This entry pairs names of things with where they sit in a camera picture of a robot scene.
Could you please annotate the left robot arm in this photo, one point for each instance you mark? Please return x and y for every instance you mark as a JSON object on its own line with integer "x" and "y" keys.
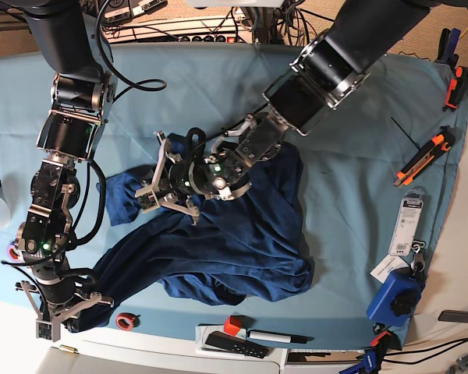
{"x": 327, "y": 70}

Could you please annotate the dark blue t-shirt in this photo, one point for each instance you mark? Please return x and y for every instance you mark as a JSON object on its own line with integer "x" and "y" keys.
{"x": 247, "y": 247}

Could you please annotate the white marker pen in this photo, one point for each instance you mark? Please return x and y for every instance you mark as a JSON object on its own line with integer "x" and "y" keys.
{"x": 278, "y": 337}

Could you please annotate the black zip tie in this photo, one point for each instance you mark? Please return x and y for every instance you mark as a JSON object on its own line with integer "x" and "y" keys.
{"x": 404, "y": 132}

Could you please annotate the red tape roll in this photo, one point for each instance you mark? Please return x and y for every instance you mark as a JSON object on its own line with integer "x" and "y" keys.
{"x": 127, "y": 321}

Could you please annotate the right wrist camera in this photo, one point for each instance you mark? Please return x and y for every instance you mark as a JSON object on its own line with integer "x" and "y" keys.
{"x": 48, "y": 330}

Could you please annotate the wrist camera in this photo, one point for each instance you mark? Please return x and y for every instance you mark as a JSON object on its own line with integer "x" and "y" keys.
{"x": 147, "y": 199}
{"x": 48, "y": 330}

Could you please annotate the orange clamp bottom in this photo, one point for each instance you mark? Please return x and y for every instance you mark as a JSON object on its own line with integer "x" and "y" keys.
{"x": 382, "y": 338}

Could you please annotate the blue spring clamp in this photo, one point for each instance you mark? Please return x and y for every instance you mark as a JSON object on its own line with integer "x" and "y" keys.
{"x": 447, "y": 46}
{"x": 369, "y": 363}

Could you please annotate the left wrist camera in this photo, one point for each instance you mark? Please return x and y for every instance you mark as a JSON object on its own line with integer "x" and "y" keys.
{"x": 147, "y": 199}

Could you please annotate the orange black clamp top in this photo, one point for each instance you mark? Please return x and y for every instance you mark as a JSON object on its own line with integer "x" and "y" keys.
{"x": 457, "y": 88}

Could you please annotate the blue spring clamp bottom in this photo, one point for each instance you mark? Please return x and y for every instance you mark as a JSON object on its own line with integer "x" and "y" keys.
{"x": 369, "y": 363}

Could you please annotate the red cube block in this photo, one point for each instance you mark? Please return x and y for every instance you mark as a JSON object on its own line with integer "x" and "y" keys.
{"x": 232, "y": 326}

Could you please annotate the light blue table cloth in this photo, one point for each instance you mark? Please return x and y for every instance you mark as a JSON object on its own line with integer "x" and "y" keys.
{"x": 347, "y": 191}

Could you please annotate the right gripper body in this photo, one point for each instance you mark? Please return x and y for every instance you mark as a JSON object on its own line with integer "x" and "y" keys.
{"x": 61, "y": 312}

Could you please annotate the blue spring clamp top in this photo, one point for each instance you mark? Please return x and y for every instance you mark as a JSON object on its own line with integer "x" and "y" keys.
{"x": 447, "y": 46}

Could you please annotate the power strip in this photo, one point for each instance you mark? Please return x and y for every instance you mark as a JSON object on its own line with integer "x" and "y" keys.
{"x": 219, "y": 29}

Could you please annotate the black phone device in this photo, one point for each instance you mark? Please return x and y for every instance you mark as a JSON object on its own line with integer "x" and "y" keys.
{"x": 453, "y": 316}

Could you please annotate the orange black utility knife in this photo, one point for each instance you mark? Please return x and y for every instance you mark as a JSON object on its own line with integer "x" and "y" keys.
{"x": 433, "y": 149}

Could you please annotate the blue box with knob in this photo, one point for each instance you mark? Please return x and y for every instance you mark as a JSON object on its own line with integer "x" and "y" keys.
{"x": 397, "y": 298}

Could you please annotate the black remote control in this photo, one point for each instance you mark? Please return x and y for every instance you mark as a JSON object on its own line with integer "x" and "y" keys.
{"x": 236, "y": 345}

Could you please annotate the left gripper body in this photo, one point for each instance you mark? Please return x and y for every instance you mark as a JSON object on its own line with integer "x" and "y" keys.
{"x": 162, "y": 191}

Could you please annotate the packaged tool blister pack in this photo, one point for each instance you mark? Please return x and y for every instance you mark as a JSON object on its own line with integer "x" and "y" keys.
{"x": 406, "y": 224}

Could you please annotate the white label card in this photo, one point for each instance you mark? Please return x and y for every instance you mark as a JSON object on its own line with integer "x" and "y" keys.
{"x": 386, "y": 266}

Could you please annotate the purple tape roll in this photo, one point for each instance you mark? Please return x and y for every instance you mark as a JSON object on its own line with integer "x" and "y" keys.
{"x": 13, "y": 252}

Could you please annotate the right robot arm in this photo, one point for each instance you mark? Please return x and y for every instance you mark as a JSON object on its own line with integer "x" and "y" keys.
{"x": 82, "y": 94}

